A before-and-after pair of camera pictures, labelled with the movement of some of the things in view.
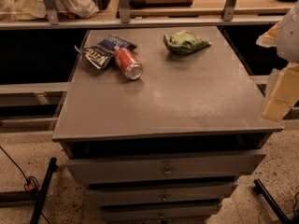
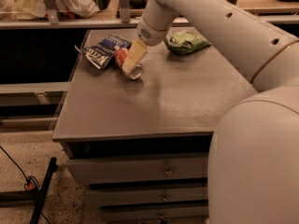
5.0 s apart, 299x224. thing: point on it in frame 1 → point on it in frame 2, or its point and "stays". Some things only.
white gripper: x=290 y=37 → x=149 y=35
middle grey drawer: x=113 y=195 stays
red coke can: x=128 y=63 stays
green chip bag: x=184 y=42 stays
